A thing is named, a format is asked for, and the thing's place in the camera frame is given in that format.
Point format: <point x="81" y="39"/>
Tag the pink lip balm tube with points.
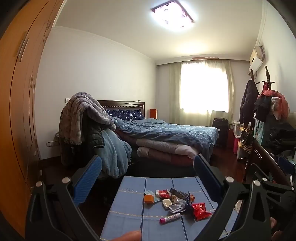
<point x="170" y="218"/>

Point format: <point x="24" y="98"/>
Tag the black hanging jacket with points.
<point x="248" y="102"/>

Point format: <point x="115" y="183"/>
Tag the dark printed wrapper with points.
<point x="179" y="193"/>

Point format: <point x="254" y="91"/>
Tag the wall socket strip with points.
<point x="52" y="144"/>

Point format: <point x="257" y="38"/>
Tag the small orange box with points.
<point x="149" y="198"/>

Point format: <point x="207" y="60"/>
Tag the stack of black clothes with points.
<point x="279" y="135"/>

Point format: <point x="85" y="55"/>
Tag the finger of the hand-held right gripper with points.
<point x="256" y="170"/>

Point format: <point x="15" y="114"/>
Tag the dark handbag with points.
<point x="246" y="141"/>

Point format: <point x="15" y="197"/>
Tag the orange nightstand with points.
<point x="153" y="114"/>

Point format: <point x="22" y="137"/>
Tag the blue striped tablecloth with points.
<point x="129" y="208"/>

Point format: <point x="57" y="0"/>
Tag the small teal packet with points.
<point x="157" y="199"/>

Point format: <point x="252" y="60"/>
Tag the shiny red packet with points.
<point x="201" y="211"/>

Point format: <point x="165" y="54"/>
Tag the white storage boxes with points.
<point x="238" y="128"/>

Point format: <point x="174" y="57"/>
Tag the dark wooden dresser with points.
<point x="261" y="153"/>

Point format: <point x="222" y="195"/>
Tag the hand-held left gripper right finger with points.
<point x="207" y="178"/>

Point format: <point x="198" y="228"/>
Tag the small white packet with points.
<point x="148" y="192"/>

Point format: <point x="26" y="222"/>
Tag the grey fleece blanket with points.
<point x="81" y="115"/>

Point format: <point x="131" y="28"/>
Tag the light blue plush blanket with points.
<point x="114" y="153"/>

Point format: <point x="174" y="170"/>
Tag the red and white wrapper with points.
<point x="162" y="193"/>

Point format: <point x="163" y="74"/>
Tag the crumpled silver wrapper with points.
<point x="179" y="206"/>

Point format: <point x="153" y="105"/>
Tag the person's right hand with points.
<point x="275" y="235"/>

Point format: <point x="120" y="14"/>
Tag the white air conditioner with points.
<point x="256" y="59"/>

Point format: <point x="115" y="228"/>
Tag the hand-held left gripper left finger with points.
<point x="89" y="178"/>

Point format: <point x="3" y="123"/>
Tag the dark wooden headboard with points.
<point x="122" y="104"/>

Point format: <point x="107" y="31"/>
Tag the white waste bin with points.
<point x="238" y="206"/>

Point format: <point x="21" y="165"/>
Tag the orange wooden wardrobe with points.
<point x="16" y="115"/>

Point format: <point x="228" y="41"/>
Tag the black puffer jacket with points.
<point x="96" y="138"/>

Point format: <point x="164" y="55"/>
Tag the teal printed box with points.
<point x="259" y="132"/>

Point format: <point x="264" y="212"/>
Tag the pink storage bin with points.
<point x="236" y="146"/>

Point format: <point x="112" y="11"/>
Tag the blue duvet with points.
<point x="175" y="133"/>

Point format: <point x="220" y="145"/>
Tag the black suitcase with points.
<point x="220" y="132"/>

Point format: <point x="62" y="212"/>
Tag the navy star print pillow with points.
<point x="124" y="114"/>

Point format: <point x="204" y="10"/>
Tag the square ceiling lamp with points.
<point x="172" y="14"/>

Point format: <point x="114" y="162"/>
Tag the sheer window curtain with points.
<point x="203" y="90"/>

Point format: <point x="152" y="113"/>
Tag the white plastic lid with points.
<point x="167" y="204"/>

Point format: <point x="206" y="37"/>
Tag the person's left hand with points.
<point x="131" y="236"/>

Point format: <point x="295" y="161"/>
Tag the pink and red folded quilt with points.
<point x="161" y="153"/>

